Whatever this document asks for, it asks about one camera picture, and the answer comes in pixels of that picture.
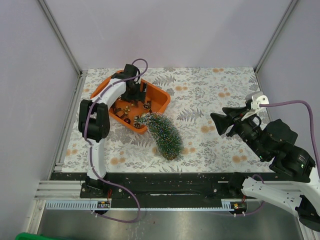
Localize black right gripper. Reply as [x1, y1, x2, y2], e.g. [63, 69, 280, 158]
[208, 104, 269, 159]

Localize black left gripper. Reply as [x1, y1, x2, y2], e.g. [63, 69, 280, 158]
[121, 81, 147, 104]

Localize small green christmas tree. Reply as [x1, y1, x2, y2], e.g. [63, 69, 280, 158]
[136, 112, 184, 161]

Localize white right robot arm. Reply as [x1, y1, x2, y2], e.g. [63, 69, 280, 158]
[210, 107, 320, 232]

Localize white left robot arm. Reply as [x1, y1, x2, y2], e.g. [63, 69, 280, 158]
[78, 63, 146, 198]

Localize small pine cone ornament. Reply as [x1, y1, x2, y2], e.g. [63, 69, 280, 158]
[143, 102, 151, 110]

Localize orange plastic bin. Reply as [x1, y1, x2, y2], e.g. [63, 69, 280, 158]
[90, 70, 171, 135]

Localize brown pine cone ornament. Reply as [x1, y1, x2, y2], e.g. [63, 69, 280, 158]
[133, 115, 140, 121]

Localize dark red small ball ornament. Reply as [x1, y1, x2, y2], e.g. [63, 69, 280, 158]
[124, 118, 131, 125]

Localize frosted pine cone ornament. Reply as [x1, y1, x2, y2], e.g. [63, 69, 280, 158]
[133, 121, 142, 129]

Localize floral patterned table mat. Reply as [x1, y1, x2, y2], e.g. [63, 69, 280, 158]
[61, 66, 287, 174]

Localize green plastic object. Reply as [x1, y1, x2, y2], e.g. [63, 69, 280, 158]
[15, 232, 55, 240]

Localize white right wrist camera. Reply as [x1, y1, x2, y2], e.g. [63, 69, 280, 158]
[241, 91, 269, 121]

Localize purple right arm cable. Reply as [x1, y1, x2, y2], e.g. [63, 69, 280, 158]
[212, 99, 315, 218]

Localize white slotted cable duct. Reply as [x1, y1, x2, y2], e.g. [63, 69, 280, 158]
[45, 200, 235, 212]

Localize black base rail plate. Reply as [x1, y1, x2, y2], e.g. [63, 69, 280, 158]
[49, 172, 276, 201]

